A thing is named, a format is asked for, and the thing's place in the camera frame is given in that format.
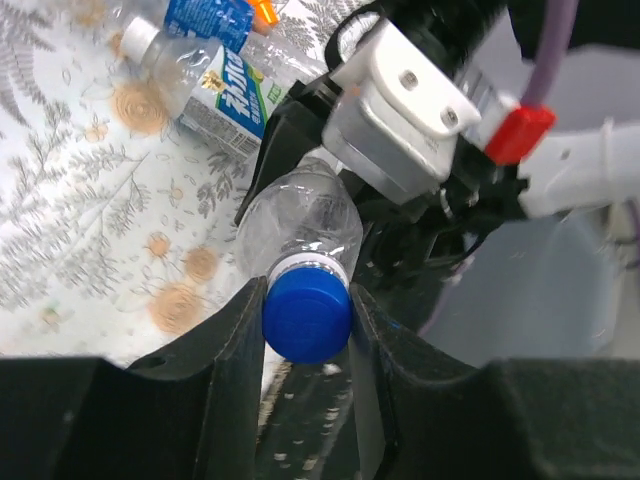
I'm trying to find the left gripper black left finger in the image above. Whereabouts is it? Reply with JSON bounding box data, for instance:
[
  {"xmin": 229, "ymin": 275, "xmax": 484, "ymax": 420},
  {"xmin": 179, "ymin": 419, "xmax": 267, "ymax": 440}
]
[{"xmin": 1, "ymin": 279, "xmax": 266, "ymax": 479}]

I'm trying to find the large crumpled clear bottle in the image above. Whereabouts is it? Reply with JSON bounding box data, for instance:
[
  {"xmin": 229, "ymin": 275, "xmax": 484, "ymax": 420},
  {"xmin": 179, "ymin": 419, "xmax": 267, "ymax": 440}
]
[{"xmin": 240, "ymin": 31, "xmax": 326, "ymax": 92}]

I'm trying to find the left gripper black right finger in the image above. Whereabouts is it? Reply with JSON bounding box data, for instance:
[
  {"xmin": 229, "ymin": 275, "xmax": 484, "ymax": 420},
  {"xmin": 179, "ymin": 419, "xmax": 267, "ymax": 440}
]
[{"xmin": 349, "ymin": 285, "xmax": 639, "ymax": 479}]

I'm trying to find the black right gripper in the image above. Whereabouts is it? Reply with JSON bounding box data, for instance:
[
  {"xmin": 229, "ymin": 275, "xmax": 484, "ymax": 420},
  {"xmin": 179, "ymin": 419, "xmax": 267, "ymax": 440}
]
[{"xmin": 324, "ymin": 0, "xmax": 531, "ymax": 321}]

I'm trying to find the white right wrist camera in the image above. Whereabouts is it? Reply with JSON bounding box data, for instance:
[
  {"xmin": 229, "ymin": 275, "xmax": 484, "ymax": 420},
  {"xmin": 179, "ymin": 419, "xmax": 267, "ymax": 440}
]
[{"xmin": 322, "ymin": 19, "xmax": 557, "ymax": 205}]

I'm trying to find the clear bottle blue cap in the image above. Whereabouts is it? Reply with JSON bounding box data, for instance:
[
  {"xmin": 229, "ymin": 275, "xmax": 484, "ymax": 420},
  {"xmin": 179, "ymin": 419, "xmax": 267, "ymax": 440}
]
[{"xmin": 235, "ymin": 156, "xmax": 363, "ymax": 364}]

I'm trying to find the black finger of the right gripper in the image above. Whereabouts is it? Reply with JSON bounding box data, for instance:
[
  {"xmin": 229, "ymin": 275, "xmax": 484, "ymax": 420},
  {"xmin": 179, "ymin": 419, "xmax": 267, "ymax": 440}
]
[{"xmin": 235, "ymin": 82, "xmax": 340, "ymax": 225}]

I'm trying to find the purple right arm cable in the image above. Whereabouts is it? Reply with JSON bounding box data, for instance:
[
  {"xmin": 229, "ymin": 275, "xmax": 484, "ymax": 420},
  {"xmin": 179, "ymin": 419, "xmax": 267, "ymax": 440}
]
[{"xmin": 419, "ymin": 0, "xmax": 581, "ymax": 336}]

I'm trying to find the green label drink bottle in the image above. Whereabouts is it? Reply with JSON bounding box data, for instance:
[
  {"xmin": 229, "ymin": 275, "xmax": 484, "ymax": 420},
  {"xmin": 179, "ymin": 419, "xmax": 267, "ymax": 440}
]
[{"xmin": 120, "ymin": 16, "xmax": 285, "ymax": 158}]

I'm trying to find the blue label water bottle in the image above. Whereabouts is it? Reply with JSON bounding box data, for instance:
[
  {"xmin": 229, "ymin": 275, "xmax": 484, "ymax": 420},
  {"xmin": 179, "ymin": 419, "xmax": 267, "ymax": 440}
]
[{"xmin": 163, "ymin": 0, "xmax": 255, "ymax": 54}]

